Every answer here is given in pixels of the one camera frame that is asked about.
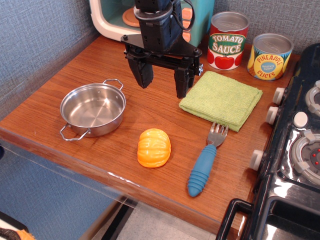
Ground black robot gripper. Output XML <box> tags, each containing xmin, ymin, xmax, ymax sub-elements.
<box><xmin>121</xmin><ymin>11</ymin><xmax>203</xmax><ymax>99</ymax></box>

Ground green towel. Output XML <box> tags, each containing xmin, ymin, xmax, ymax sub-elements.
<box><xmin>179</xmin><ymin>71</ymin><xmax>263</xmax><ymax>132</ymax></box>

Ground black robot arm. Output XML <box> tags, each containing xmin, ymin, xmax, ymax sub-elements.
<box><xmin>121</xmin><ymin>0</ymin><xmax>203</xmax><ymax>99</ymax></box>

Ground silver metal pot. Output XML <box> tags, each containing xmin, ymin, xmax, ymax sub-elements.
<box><xmin>59</xmin><ymin>79</ymin><xmax>126</xmax><ymax>142</ymax></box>

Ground orange plastic toy fruit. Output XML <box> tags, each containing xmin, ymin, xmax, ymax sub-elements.
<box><xmin>137</xmin><ymin>128</ymin><xmax>171</xmax><ymax>168</ymax></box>

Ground teal toy microwave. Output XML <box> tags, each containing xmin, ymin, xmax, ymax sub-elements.
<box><xmin>89</xmin><ymin>0</ymin><xmax>215</xmax><ymax>47</ymax></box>

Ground tomato sauce can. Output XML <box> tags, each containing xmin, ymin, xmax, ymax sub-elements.
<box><xmin>207</xmin><ymin>11</ymin><xmax>250</xmax><ymax>70</ymax></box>

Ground pineapple slices can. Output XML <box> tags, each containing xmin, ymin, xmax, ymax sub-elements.
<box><xmin>247</xmin><ymin>33</ymin><xmax>294</xmax><ymax>81</ymax></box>

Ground white stove knob middle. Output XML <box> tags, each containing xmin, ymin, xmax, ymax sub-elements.
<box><xmin>265</xmin><ymin>106</ymin><xmax>279</xmax><ymax>125</ymax></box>

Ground white stove knob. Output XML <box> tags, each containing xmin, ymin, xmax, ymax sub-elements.
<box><xmin>265</xmin><ymin>106</ymin><xmax>279</xmax><ymax>125</ymax></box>
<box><xmin>272</xmin><ymin>87</ymin><xmax>286</xmax><ymax>106</ymax></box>
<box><xmin>249</xmin><ymin>149</ymin><xmax>264</xmax><ymax>171</ymax></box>

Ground white stove knob upper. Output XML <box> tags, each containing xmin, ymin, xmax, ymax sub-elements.
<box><xmin>272</xmin><ymin>87</ymin><xmax>286</xmax><ymax>106</ymax></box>

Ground white stove knob lower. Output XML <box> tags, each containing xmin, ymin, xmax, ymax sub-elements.
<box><xmin>249</xmin><ymin>149</ymin><xmax>264</xmax><ymax>171</ymax></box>

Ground black toy stove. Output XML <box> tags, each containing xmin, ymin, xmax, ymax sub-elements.
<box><xmin>216</xmin><ymin>43</ymin><xmax>320</xmax><ymax>240</ymax></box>

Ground orange furry object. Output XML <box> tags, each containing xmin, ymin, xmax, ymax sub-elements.
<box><xmin>0</xmin><ymin>228</ymin><xmax>36</xmax><ymax>240</ymax></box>

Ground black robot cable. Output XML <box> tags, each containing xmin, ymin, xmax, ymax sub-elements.
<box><xmin>171</xmin><ymin>0</ymin><xmax>196</xmax><ymax>32</ymax></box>

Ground blue handled metal fork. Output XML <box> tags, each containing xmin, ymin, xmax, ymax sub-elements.
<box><xmin>187</xmin><ymin>122</ymin><xmax>229</xmax><ymax>197</ymax></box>

